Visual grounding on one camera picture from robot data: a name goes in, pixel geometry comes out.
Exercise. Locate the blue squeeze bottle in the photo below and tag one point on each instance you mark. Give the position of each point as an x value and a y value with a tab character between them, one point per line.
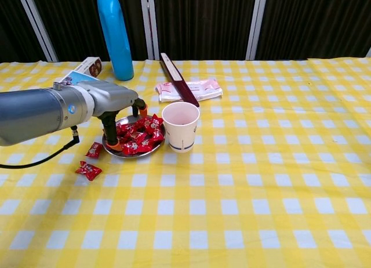
116	47

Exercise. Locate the white paper cup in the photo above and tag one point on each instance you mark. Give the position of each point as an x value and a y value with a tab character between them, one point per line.
182	134

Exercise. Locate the grey metal partition post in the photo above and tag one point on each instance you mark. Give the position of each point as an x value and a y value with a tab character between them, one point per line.
149	24
256	24
368	53
37	24

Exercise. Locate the photo postcard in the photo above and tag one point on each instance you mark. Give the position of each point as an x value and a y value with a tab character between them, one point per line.
75	78

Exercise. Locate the dark red folded fan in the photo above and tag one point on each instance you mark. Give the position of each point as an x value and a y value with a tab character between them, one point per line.
179	82

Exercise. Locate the pink wet wipes pack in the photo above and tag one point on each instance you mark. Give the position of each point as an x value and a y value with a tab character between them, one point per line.
205	89

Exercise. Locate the yellow white checkered tablecloth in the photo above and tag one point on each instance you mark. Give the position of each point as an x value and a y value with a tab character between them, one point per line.
232	192

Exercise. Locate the long white cardboard box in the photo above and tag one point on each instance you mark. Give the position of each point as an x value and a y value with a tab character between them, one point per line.
92	65

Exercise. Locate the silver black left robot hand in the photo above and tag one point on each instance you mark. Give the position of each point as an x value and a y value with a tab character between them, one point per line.
113	97

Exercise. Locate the round steel plate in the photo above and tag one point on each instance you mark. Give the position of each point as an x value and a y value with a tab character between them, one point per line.
116	153

